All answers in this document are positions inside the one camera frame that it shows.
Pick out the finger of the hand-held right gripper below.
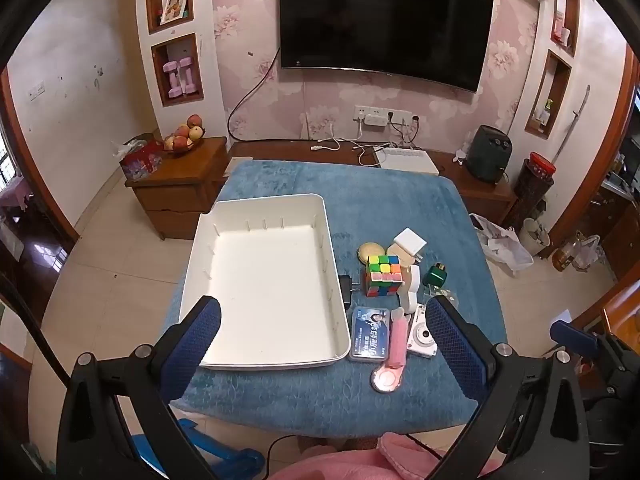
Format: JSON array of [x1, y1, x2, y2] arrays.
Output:
[[549, 319, 632, 386]]

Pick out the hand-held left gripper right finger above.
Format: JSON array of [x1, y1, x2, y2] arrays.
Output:
[[424, 295, 591, 480]]

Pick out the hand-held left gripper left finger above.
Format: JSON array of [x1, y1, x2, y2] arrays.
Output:
[[56, 295, 223, 480]]

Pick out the white instant camera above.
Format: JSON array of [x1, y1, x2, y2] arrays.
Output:
[[406, 304, 439, 359]]

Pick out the clear plastic case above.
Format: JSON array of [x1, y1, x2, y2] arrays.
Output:
[[424, 285, 458, 308]]

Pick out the pink bristle comb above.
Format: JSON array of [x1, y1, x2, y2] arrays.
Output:
[[387, 307, 411, 368]]

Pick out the pink round compact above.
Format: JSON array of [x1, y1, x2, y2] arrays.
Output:
[[370, 364, 405, 396]]

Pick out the white tube bottle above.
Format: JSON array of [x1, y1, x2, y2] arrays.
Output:
[[397, 265, 421, 315]]

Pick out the green perfume bottle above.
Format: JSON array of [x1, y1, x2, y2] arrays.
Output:
[[421, 262, 449, 287]]

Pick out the clear floss box blue label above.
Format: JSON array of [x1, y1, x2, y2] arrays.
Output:
[[349, 306, 391, 362]]

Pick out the white plastic storage bin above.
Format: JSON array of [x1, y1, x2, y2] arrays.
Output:
[[178, 193, 351, 372]]

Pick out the colourful puzzle cube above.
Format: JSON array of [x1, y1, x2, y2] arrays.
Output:
[[364, 255, 404, 297]]

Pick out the beige small box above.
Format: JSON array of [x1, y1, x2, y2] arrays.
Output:
[[386, 242, 417, 267]]

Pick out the white cube charger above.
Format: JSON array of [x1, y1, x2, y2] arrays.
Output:
[[393, 227, 427, 261]]

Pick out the black plug charger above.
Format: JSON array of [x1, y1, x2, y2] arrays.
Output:
[[338, 275, 360, 309]]

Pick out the gold round compact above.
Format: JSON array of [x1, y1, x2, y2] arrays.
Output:
[[357, 242, 387, 265]]

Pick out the amber oil bottle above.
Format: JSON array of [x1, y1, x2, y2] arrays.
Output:
[[552, 240, 576, 271]]

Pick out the blue plastic stool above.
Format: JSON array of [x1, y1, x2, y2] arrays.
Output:
[[130, 417, 266, 480]]

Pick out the white bucket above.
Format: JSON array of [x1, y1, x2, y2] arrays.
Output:
[[519, 217, 551, 258]]

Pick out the white plastic bag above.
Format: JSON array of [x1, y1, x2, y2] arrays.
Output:
[[469, 212, 535, 276]]

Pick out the pink fleece robe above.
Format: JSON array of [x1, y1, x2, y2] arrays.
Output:
[[270, 432, 501, 480]]

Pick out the dark basket with red lid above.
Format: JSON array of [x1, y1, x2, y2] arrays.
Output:
[[502, 151, 557, 231]]

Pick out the wooden side cabinet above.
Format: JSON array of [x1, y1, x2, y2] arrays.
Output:
[[125, 136, 230, 241]]

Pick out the blue textured blanket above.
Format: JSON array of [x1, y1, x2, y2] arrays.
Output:
[[165, 160, 508, 438]]

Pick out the red tissue box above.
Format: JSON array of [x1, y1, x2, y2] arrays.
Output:
[[119, 139, 165, 181]]

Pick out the white router box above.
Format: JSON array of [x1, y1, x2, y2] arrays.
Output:
[[372, 145, 440, 176]]

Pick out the dark green countertop appliance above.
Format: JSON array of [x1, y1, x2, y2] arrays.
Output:
[[466, 124, 515, 183]]

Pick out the long curved stick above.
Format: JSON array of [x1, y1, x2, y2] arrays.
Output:
[[552, 85, 592, 161]]

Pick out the bowl of fruit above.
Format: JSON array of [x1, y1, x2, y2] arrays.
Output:
[[164, 114, 206, 152]]

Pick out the long wooden television bench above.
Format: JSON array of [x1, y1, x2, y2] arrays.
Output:
[[227, 140, 518, 226]]

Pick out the pink dumbbell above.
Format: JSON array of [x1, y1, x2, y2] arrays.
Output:
[[162, 61, 182, 100], [179, 57, 198, 96]]

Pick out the picture book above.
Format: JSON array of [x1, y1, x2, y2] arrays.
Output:
[[160, 0, 190, 25]]

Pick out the thin black cable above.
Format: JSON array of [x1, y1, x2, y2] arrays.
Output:
[[265, 432, 301, 480]]

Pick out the white charging cable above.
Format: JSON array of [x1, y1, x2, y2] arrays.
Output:
[[310, 120, 363, 153]]

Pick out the white wall sockets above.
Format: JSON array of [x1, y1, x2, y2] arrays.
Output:
[[353, 105, 421, 122]]

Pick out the black television cable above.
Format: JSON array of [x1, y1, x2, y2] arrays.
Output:
[[227, 47, 281, 141]]

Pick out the black wall television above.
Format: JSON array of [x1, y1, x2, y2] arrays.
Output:
[[279, 0, 495, 93]]

